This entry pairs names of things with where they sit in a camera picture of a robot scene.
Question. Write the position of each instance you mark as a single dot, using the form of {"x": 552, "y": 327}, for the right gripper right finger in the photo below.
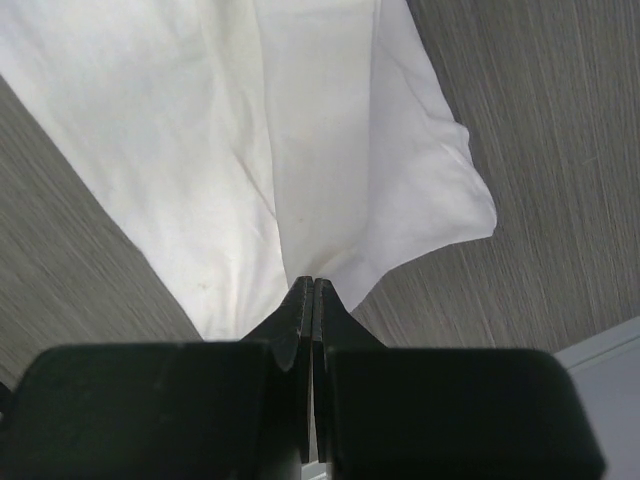
{"x": 442, "y": 413}

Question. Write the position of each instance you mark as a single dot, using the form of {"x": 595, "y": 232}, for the white t shirt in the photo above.
{"x": 243, "y": 144}

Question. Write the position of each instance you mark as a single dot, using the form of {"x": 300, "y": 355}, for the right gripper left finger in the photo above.
{"x": 177, "y": 410}

